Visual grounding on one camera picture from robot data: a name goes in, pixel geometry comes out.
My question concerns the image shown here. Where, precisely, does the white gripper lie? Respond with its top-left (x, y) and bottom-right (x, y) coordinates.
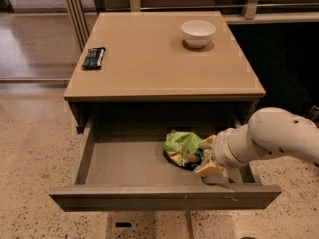
top-left (193, 125), bottom-right (253, 177)

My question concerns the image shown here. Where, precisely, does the green rice chip bag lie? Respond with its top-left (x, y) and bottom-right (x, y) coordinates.
top-left (163, 130), bottom-right (212, 170)

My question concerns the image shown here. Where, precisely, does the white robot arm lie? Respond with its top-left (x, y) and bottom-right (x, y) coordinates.
top-left (194, 107), bottom-right (319, 177)

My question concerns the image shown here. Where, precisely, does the grey open top drawer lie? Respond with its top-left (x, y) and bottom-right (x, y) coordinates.
top-left (49, 117), bottom-right (281, 211)

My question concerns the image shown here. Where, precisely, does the beige drawer cabinet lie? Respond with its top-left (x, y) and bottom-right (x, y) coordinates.
top-left (64, 12), bottom-right (265, 127)

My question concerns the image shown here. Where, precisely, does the floor outlet plate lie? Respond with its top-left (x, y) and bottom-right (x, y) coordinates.
top-left (106, 212), bottom-right (157, 239)

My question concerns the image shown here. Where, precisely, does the white ceramic bowl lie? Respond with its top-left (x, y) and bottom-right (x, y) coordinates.
top-left (181, 20), bottom-right (216, 48)

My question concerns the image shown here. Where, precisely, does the dark blue snack bar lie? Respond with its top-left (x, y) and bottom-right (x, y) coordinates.
top-left (82, 47), bottom-right (106, 70)

